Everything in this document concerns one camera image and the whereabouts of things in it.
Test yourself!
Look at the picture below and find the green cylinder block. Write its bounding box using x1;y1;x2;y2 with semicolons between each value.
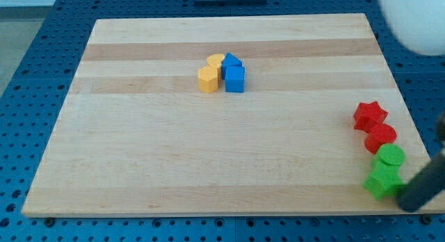
371;143;406;168

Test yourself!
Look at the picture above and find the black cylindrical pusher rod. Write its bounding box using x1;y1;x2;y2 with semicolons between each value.
396;112;444;213

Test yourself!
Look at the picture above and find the yellow cylinder block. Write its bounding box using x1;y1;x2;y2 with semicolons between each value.
207;54;225;80

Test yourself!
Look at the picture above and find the green star block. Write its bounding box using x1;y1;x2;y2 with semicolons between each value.
362;163;405;200

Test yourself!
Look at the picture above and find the blue triangle block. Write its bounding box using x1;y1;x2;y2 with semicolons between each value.
221;52;243;80

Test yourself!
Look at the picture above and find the red star block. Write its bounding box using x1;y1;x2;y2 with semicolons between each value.
353;102;388;133

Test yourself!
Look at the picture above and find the yellow hexagon block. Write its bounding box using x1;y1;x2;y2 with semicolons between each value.
198;66;219;93

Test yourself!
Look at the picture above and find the blue cube block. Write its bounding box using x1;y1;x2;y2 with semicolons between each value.
225;66;245;93

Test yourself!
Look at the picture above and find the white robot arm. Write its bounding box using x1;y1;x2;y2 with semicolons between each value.
378;0;444;213

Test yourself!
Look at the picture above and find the red cylinder block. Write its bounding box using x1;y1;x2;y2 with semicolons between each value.
364;123;397;154

